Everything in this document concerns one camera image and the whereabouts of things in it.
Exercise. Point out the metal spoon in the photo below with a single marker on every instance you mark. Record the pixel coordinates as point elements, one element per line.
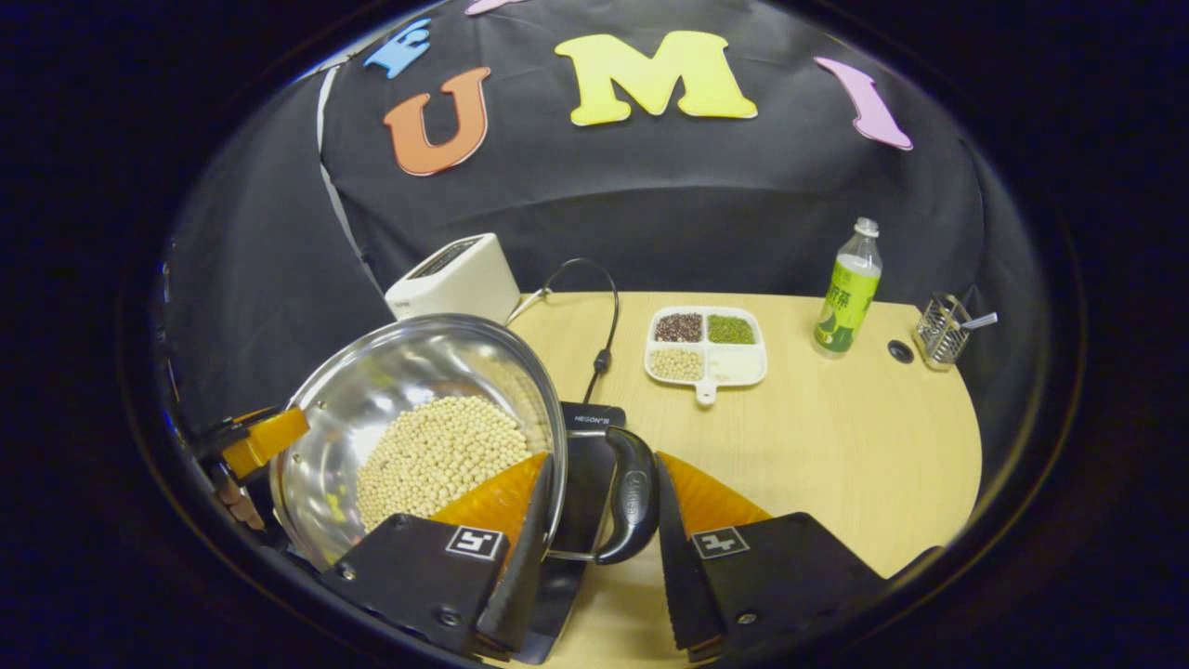
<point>980,321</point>

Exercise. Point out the black induction cooktop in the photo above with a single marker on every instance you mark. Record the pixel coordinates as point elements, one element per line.
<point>581,483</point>

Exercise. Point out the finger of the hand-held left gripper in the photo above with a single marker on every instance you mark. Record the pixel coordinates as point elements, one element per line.
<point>265,441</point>

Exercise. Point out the white divided dish of beans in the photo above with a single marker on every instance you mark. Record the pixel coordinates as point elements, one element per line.
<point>706,358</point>

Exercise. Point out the black backdrop cloth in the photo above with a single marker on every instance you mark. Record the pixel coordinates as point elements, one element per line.
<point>669,204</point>

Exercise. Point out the white toaster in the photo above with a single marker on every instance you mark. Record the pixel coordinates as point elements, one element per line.
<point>455,279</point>

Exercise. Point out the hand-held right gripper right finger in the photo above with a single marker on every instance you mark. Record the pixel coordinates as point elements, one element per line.
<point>683,576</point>

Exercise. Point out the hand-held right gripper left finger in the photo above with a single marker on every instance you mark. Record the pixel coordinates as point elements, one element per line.
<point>525,557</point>

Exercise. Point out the green label drink bottle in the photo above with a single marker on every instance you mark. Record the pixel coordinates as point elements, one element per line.
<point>845,307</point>

